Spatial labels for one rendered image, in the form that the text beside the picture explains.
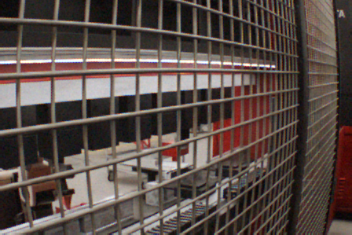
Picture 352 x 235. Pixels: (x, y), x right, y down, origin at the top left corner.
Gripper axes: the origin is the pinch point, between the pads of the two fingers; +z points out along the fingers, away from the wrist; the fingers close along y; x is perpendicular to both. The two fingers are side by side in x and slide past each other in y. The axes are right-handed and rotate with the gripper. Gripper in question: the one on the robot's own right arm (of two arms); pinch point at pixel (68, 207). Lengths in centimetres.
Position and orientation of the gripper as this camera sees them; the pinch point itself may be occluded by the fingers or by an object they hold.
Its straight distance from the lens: 192.8
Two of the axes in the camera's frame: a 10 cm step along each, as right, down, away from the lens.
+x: 4.6, -0.6, 8.8
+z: 2.1, 9.8, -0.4
